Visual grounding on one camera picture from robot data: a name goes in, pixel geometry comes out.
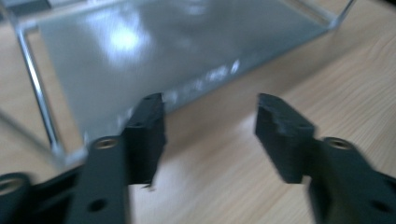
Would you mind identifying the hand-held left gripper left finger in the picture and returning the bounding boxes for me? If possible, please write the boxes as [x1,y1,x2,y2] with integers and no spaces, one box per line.
[64,92,167,224]

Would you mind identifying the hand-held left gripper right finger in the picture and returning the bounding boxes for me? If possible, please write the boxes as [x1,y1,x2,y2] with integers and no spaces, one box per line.
[254,92,396,224]

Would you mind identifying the metal tray with wire frame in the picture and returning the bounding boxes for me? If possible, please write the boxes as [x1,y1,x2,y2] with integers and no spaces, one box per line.
[0,0,358,166]

